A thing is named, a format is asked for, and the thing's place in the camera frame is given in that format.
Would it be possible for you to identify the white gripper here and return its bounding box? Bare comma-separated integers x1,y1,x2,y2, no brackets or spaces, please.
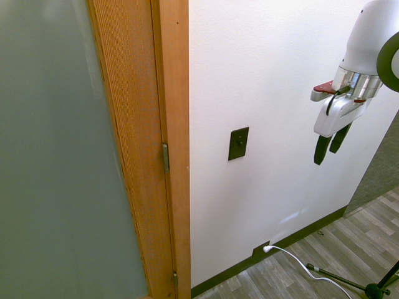
313,97,370,166

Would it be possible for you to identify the dark baseboard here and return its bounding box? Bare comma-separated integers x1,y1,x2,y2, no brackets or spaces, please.
190,205,348,299

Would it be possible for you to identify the wooden door with frosted glass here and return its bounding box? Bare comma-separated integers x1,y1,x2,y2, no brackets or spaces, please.
0,0,176,299

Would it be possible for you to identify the black camera cable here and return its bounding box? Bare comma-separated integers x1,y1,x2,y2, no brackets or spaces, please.
325,84,351,116

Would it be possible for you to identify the grey wrist camera with red mount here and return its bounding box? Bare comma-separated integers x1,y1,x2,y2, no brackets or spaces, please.
309,80,335,102

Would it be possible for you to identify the dark light switch plate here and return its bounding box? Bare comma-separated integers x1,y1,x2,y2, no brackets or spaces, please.
228,126,250,161

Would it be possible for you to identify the white power cable with plug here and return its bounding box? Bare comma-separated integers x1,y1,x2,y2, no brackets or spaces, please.
262,245,355,299

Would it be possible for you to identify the black camera tripod stand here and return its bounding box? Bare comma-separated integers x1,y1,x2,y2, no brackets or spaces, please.
305,259,399,299

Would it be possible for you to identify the wooden door frame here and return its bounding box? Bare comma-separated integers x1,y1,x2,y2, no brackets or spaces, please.
150,0,191,299

